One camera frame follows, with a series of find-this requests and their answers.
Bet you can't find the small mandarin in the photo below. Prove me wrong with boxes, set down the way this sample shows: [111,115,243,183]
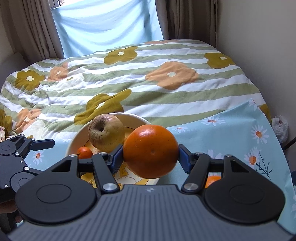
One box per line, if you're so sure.
[77,146,93,159]

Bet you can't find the brown right curtain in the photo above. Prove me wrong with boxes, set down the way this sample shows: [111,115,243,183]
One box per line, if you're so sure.
[156,0,218,47]

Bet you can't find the wrinkled yellow-brown apple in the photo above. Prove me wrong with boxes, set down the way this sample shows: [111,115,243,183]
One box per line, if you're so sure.
[88,114,125,152]

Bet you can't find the black cable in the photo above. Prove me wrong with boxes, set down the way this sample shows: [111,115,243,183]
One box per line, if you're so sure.
[282,136,296,151]

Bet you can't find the striped floral bed quilt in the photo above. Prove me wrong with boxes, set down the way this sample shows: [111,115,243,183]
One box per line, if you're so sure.
[1,40,270,141]

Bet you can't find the light blue daisy cloth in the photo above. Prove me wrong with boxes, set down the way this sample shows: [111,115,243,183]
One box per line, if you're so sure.
[25,99,295,233]

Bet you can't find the cream oval bear dish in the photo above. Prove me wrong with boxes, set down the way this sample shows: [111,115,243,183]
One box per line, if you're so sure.
[65,113,159,188]

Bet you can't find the grey bed headboard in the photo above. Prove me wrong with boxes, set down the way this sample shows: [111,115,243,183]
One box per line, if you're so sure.
[0,52,29,87]

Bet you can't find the brown left curtain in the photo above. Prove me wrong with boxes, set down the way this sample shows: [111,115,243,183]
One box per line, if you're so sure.
[1,0,64,64]

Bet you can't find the white plastic bag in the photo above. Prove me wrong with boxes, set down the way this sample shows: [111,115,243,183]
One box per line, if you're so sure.
[272,115,289,143]

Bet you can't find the large orange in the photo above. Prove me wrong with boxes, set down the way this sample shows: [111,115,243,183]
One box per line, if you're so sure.
[123,125,179,179]

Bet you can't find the medium orange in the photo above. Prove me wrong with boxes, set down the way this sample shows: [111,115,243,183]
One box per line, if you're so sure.
[205,175,221,188]

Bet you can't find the light blue window sheet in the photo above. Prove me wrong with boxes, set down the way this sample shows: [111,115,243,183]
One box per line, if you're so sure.
[52,1,163,58]

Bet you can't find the brown curtain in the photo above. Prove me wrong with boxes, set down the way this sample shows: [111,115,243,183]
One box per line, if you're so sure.
[156,0,218,47]
[1,0,64,64]

